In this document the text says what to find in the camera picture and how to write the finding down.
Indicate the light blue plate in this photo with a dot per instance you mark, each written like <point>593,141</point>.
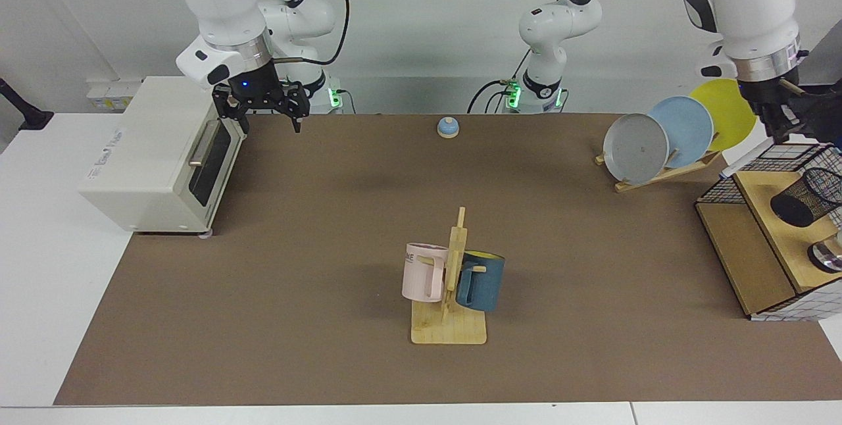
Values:
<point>687,129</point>

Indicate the grey plate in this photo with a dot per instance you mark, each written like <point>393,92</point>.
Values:
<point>635,152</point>

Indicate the white wall socket strip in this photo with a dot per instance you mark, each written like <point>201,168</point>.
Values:
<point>112,91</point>

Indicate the black mesh pen holder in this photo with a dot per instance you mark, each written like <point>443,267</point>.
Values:
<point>792,209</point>

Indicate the yellow plate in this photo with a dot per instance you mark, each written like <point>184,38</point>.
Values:
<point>727,112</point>

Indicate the small blue round bell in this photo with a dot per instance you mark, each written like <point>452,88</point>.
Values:
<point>448,127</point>

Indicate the wooden cup stand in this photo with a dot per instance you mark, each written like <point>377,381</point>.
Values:
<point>454,329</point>

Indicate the pale toaster oven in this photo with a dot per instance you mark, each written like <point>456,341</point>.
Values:
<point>151,162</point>

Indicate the wooden plate rack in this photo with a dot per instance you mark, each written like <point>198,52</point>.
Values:
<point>664,175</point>

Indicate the brown table cloth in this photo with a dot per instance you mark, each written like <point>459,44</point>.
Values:
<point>329,293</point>

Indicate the pink mug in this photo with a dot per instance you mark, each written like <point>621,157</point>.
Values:
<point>421,274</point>

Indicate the dark blue mug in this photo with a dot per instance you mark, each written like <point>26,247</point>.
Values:
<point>487,283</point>

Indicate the dark black equipment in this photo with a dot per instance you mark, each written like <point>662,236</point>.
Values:
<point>825,116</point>

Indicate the round silver metal object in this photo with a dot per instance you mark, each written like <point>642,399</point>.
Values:
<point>827,257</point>

